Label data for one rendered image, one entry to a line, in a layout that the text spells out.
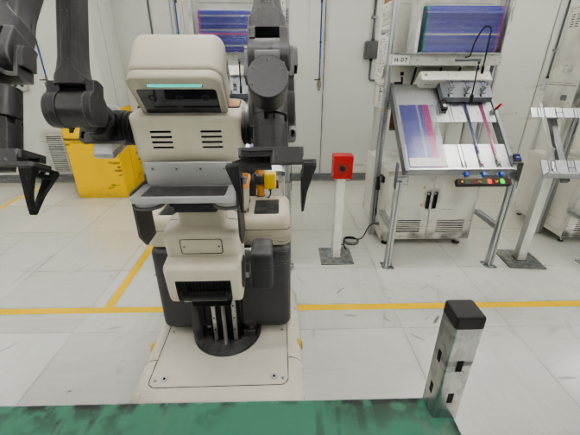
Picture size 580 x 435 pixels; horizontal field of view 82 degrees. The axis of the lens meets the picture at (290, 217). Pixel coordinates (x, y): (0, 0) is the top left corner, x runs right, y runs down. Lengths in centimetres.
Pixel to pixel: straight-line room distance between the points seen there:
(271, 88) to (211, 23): 203
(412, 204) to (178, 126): 209
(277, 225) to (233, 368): 57
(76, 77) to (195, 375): 103
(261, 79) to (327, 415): 43
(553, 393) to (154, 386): 169
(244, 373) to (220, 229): 61
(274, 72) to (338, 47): 353
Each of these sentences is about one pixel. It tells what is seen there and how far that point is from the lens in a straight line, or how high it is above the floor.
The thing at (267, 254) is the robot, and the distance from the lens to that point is 113.
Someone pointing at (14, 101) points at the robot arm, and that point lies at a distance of 71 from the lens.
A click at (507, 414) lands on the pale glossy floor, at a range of 185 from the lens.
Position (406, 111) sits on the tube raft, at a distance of 250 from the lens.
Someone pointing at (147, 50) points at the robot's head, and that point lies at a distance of 88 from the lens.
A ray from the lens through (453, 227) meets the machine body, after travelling 292.
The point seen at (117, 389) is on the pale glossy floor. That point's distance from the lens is 185.
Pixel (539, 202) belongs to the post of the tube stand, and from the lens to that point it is 283.
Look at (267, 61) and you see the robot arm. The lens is 50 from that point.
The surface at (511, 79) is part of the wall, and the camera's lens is 471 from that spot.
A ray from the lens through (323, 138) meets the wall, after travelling 407.
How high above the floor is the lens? 133
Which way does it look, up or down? 25 degrees down
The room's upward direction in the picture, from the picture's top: straight up
